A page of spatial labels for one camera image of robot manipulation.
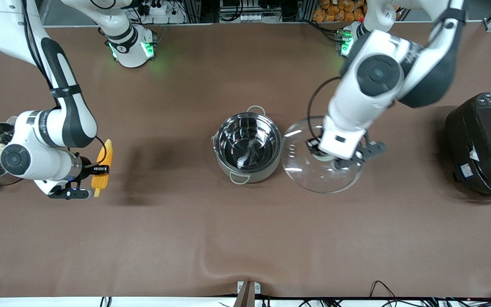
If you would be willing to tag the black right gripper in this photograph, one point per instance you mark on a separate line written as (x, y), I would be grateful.
(86, 166)

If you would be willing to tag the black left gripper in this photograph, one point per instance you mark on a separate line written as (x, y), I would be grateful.
(313, 146)

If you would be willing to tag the yellow toy corn cob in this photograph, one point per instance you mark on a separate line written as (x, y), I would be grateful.
(107, 155)

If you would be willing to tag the glass pot lid with knob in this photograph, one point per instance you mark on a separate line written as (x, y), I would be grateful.
(313, 179)

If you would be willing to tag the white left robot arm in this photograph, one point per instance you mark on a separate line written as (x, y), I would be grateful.
(377, 74)

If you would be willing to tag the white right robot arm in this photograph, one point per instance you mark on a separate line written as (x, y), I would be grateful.
(75, 119)

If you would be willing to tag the brown table cover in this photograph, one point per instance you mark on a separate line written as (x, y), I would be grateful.
(245, 238)

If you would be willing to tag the orange snack bags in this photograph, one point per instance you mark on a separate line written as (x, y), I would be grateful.
(339, 10)

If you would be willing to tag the white power strip with plugs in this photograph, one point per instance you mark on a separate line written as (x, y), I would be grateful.
(164, 10)

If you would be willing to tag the black rice cooker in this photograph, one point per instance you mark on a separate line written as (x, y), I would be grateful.
(488, 145)

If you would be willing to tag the metal table bracket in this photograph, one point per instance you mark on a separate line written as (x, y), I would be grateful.
(247, 292)

